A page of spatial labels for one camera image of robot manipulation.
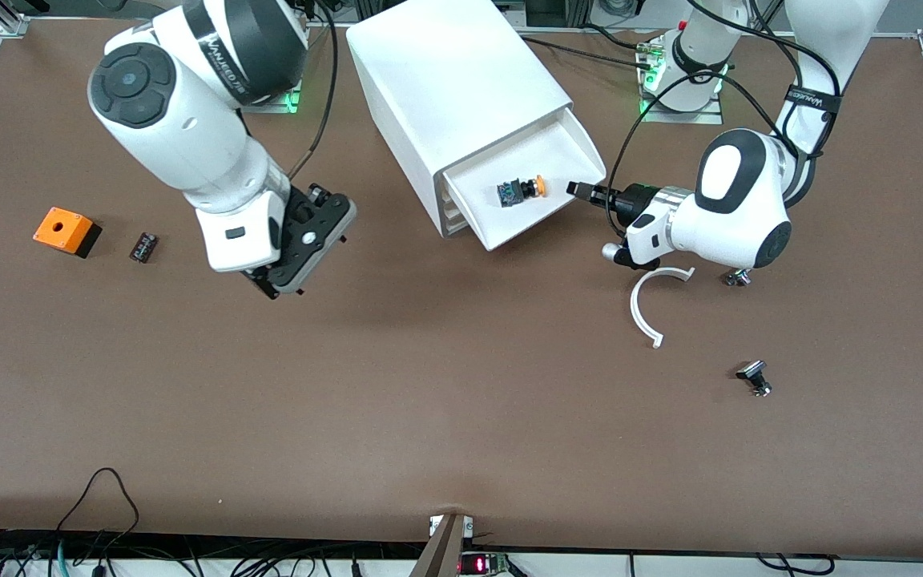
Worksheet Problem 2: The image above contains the orange push button black body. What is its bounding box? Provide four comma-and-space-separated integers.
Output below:
497, 174, 549, 208

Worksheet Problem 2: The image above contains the white pull-out drawer tray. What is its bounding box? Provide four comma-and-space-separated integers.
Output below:
440, 107, 608, 252

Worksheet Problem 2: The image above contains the orange box with black base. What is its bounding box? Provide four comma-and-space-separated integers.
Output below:
33, 208, 103, 259

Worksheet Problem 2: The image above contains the device with red display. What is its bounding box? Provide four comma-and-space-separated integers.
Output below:
459, 551, 514, 577

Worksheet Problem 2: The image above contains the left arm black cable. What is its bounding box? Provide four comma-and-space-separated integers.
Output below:
604, 0, 843, 241

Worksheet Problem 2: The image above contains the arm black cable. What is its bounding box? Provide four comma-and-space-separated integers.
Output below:
604, 0, 843, 241
285, 0, 340, 181

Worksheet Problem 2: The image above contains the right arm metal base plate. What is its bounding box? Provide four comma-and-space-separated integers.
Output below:
245, 84, 306, 115

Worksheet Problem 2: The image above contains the white semicircular plastic bracket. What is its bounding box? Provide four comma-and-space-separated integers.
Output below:
630, 266, 697, 349

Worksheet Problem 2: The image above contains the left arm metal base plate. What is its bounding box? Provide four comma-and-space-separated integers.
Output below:
638, 36, 725, 126

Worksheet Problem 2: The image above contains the long black table cable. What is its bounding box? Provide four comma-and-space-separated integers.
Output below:
519, 36, 659, 73

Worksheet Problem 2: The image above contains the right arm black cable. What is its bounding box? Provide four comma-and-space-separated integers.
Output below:
285, 0, 340, 181

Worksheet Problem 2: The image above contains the short black table cable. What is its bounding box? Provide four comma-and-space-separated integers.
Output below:
582, 24, 655, 50

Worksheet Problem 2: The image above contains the black rectangular push switch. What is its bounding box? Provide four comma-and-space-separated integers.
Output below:
736, 360, 773, 398

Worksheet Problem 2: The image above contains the aluminium frame post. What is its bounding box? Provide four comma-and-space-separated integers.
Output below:
750, 0, 784, 33

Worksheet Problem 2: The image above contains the black looped cable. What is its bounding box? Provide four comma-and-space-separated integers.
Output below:
55, 467, 140, 554

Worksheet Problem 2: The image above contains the white mount bracket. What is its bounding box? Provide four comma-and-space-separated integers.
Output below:
428, 514, 475, 538

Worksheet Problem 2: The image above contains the brown camera mount bar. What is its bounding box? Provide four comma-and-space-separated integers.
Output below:
408, 513, 466, 577

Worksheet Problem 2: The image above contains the black curved cable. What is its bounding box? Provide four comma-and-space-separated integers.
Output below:
754, 553, 835, 576

